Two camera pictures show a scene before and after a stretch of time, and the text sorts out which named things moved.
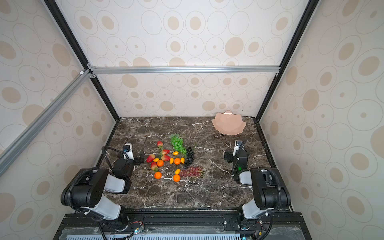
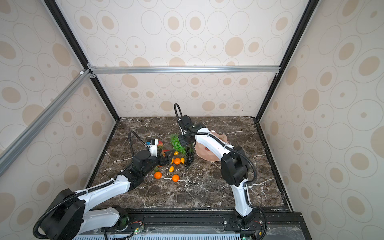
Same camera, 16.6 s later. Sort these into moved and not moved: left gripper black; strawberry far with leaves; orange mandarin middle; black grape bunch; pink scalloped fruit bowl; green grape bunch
Moved: pink scalloped fruit bowl; left gripper black
Not moved: black grape bunch; strawberry far with leaves; green grape bunch; orange mandarin middle
